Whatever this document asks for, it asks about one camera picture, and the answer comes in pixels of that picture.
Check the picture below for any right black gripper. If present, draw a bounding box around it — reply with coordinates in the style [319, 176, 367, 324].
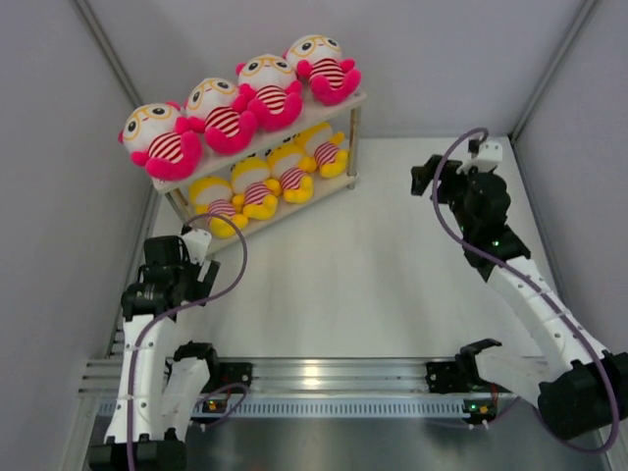
[411, 156, 486, 236]

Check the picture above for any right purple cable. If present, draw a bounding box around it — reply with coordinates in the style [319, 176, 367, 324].
[430, 127, 620, 453]

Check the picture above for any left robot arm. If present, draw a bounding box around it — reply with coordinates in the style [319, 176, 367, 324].
[87, 230, 222, 470]

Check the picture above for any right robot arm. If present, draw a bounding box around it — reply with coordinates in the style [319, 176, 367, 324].
[411, 155, 627, 441]

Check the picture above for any purple cable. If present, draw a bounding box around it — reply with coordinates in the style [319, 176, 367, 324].
[430, 127, 620, 453]
[125, 213, 252, 470]

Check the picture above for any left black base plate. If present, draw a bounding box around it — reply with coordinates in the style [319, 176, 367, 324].
[208, 361, 253, 392]

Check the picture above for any aluminium rail frame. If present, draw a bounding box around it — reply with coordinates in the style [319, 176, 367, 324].
[78, 356, 614, 418]

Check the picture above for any left black connector board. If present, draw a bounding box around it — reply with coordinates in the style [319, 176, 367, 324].
[189, 395, 231, 432]

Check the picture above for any yellow plush toy on shelf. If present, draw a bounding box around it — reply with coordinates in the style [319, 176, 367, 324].
[293, 122, 348, 179]

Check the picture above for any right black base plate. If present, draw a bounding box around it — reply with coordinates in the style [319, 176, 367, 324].
[425, 361, 491, 394]

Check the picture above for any yellow plush toy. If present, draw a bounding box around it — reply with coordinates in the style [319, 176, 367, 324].
[267, 143, 314, 204]
[231, 155, 282, 221]
[188, 176, 248, 239]
[293, 122, 348, 179]

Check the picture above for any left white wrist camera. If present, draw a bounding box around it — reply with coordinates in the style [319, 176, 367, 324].
[181, 229, 212, 265]

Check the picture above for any white two-tier shelf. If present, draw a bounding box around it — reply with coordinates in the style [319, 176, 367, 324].
[146, 79, 366, 253]

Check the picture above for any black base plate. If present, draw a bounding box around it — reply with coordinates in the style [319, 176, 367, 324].
[425, 361, 491, 394]
[208, 361, 253, 392]

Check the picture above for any pink plush toy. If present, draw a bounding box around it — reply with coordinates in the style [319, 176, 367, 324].
[183, 78, 258, 156]
[235, 54, 303, 131]
[118, 101, 203, 182]
[283, 34, 362, 106]

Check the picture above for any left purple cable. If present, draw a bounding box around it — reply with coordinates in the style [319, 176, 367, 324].
[125, 213, 252, 470]

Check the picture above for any black connector with led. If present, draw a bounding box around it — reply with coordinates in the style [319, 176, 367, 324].
[462, 399, 498, 429]

